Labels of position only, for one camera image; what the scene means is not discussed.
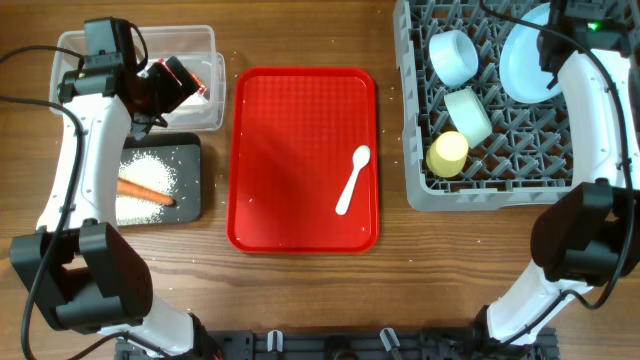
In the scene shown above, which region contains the red snack wrapper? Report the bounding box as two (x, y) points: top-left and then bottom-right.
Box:
(157, 58), (208, 97)

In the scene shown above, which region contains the light blue plate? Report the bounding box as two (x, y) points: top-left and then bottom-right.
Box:
(499, 24), (561, 104)

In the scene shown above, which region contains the white rice pile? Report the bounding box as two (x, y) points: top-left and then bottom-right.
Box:
(115, 152), (177, 226)

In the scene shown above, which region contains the light blue bowl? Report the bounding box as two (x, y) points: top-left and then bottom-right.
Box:
(428, 30), (479, 88)

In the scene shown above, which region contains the orange carrot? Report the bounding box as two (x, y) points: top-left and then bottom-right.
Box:
(116, 178), (175, 206)

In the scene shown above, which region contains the green bowl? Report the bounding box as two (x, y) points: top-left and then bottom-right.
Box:
(444, 88), (492, 148)

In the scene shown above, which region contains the yellow plastic cup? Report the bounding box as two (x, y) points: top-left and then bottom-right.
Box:
(426, 131), (469, 178)

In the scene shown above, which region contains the white plastic spoon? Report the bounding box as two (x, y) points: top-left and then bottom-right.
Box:
(335, 145), (371, 216)

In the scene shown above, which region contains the white napkin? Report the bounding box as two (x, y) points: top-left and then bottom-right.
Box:
(163, 92), (209, 116)

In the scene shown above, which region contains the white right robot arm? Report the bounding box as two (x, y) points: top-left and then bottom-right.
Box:
(478, 1), (639, 358)

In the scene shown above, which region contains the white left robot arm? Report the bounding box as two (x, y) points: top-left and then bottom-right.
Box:
(10, 17), (223, 359)

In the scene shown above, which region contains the black waste tray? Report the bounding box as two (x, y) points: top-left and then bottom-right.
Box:
(119, 133), (202, 224)

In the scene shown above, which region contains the grey dishwasher rack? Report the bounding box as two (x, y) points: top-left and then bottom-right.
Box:
(393, 0), (573, 212)

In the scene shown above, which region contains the clear plastic bin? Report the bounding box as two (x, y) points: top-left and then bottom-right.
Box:
(49, 17), (224, 139)

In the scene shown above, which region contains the red plastic tray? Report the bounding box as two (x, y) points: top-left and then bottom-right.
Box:
(226, 67), (379, 254)

